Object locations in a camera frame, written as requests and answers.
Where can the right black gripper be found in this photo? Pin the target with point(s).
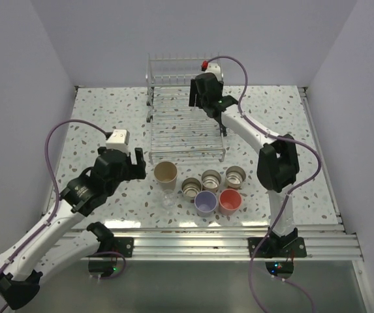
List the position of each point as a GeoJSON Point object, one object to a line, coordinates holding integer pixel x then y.
{"type": "Point", "coordinates": [194, 95]}

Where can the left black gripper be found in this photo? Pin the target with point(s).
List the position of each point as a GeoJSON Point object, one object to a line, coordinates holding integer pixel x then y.
{"type": "Point", "coordinates": [136, 171]}

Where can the tan paper cup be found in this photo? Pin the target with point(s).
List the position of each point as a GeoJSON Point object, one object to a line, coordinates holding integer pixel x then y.
{"type": "Point", "coordinates": [166, 174]}

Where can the small clear glass cup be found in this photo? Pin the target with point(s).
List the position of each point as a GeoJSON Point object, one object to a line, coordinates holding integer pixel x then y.
{"type": "Point", "coordinates": [168, 198]}

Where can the steel cup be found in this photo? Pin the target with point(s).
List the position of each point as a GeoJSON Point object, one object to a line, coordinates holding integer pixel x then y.
{"type": "Point", "coordinates": [190, 188]}
{"type": "Point", "coordinates": [211, 180]}
{"type": "Point", "coordinates": [234, 177]}

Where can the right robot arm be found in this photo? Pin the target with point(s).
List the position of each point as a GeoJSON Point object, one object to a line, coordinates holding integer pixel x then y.
{"type": "Point", "coordinates": [277, 164]}

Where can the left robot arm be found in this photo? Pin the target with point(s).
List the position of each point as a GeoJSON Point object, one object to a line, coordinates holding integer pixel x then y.
{"type": "Point", "coordinates": [20, 272]}

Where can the purple plastic cup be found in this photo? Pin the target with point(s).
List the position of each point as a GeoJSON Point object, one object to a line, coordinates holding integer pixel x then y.
{"type": "Point", "coordinates": [205, 203]}

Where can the red plastic cup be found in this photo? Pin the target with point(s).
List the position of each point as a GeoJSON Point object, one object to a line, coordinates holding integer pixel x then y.
{"type": "Point", "coordinates": [230, 201]}

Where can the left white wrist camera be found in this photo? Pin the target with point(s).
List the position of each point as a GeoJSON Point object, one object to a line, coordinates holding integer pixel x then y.
{"type": "Point", "coordinates": [119, 140]}

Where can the silver wire dish rack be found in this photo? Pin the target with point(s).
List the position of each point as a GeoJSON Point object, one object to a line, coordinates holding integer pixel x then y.
{"type": "Point", "coordinates": [179, 132]}

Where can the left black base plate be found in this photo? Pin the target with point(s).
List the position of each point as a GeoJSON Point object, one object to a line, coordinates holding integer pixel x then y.
{"type": "Point", "coordinates": [122, 245]}

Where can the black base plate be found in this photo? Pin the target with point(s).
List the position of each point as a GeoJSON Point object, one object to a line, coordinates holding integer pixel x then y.
{"type": "Point", "coordinates": [122, 245]}
{"type": "Point", "coordinates": [269, 249]}

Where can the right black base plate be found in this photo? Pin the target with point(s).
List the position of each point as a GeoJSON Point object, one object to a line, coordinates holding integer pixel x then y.
{"type": "Point", "coordinates": [269, 249]}

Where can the aluminium frame rail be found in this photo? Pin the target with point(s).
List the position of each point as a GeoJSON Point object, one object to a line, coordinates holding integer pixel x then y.
{"type": "Point", "coordinates": [317, 243]}

